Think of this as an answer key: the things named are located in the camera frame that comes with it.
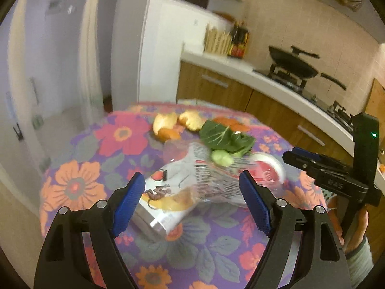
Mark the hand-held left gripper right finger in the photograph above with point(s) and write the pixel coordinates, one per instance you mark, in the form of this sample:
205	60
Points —
255	204

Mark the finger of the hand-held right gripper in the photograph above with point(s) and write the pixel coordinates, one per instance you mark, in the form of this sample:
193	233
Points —
300	165
309	154

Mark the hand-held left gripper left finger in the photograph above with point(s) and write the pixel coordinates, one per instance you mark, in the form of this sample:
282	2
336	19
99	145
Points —
129	204

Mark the white cup with red label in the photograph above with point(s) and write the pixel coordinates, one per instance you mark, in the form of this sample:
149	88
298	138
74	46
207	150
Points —
269	168

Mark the white printed snack packet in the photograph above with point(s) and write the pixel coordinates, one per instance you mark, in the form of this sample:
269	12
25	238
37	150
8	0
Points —
210	177

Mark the pale green vegetable stem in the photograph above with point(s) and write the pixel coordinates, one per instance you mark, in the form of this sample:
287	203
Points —
222	157

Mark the clear plastic wrapper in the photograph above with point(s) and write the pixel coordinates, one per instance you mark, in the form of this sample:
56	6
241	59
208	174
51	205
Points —
174	152

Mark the green leafy vegetable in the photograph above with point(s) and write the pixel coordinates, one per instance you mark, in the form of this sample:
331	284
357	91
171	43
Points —
224	138

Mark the orange peel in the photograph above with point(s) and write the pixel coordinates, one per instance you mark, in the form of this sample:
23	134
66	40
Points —
191	119
164	120
170	134
233	123

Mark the person's right hand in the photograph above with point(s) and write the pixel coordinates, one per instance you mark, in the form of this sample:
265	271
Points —
359	225

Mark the floral tablecloth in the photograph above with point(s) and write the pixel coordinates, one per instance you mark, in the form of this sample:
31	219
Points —
105	162

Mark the wooden cutting board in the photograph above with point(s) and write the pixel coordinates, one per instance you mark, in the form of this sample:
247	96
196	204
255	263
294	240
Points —
376	102

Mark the black gas stove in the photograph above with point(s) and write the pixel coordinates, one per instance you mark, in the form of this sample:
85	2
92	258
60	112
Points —
288	79

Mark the white kitchen countertop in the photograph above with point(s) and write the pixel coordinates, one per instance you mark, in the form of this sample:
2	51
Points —
264	79

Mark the black wok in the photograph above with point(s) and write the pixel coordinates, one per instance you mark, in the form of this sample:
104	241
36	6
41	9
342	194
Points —
293	66

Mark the black cooking spatula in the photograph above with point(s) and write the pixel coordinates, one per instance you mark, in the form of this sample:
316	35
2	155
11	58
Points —
305	52

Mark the slim dark sauce bottle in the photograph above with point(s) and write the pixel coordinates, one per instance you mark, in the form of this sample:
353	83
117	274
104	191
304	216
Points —
234	40

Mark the beige utensil basket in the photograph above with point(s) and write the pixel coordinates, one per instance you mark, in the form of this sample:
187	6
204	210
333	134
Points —
216	42

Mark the white curtain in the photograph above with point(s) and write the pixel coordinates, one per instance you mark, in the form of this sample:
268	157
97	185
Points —
90	51

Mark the wooden tray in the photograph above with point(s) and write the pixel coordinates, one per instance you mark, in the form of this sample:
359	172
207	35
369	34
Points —
225	16

